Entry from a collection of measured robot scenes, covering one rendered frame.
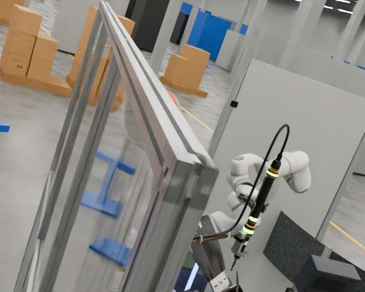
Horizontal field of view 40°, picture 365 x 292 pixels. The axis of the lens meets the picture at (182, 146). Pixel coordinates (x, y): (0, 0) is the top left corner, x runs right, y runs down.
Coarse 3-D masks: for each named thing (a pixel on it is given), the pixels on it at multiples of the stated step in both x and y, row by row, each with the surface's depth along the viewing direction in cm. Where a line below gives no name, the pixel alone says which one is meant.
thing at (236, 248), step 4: (240, 232) 194; (236, 236) 196; (240, 236) 194; (244, 236) 195; (236, 240) 197; (240, 240) 195; (244, 240) 196; (236, 244) 197; (240, 244) 196; (232, 248) 198; (236, 248) 197; (240, 248) 197; (232, 252) 199; (236, 252) 197; (240, 252) 199; (244, 252) 200; (240, 256) 198; (244, 256) 198
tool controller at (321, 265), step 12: (312, 264) 251; (324, 264) 252; (336, 264) 256; (348, 264) 260; (300, 276) 259; (312, 276) 249; (324, 276) 249; (336, 276) 250; (348, 276) 252; (300, 288) 256; (312, 288) 253; (324, 288) 253; (336, 288) 254; (348, 288) 255
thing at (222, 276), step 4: (224, 272) 198; (220, 276) 197; (224, 276) 198; (212, 280) 194; (216, 280) 195; (220, 280) 196; (224, 280) 198; (228, 280) 199; (212, 284) 193; (216, 284) 194; (220, 284) 196; (224, 284) 197; (228, 284) 198; (212, 288) 193; (216, 288) 194; (220, 288) 195; (224, 288) 197
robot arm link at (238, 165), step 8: (232, 160) 214; (240, 160) 213; (248, 160) 214; (256, 160) 216; (272, 160) 227; (280, 160) 228; (288, 160) 229; (232, 168) 214; (240, 168) 212; (256, 168) 224; (264, 168) 220; (280, 168) 225; (288, 168) 228; (264, 176) 223; (280, 176) 228
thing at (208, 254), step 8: (208, 216) 204; (208, 224) 201; (200, 232) 194; (208, 232) 198; (216, 240) 201; (192, 248) 188; (200, 248) 192; (208, 248) 195; (216, 248) 199; (200, 256) 191; (208, 256) 194; (216, 256) 197; (200, 264) 190; (208, 264) 193; (216, 264) 196; (224, 264) 200; (208, 272) 192; (216, 272) 195; (208, 280) 192
